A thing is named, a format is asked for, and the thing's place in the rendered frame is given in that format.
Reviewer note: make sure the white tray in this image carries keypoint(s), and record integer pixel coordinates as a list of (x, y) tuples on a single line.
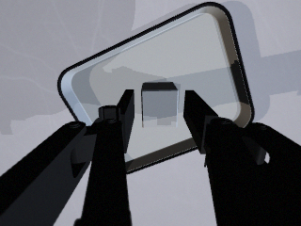
[(196, 50)]

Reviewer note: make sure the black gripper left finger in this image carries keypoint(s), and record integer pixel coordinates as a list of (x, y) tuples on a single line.
[(36, 189)]

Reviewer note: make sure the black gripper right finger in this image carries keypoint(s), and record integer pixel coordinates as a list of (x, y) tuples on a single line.
[(246, 190)]

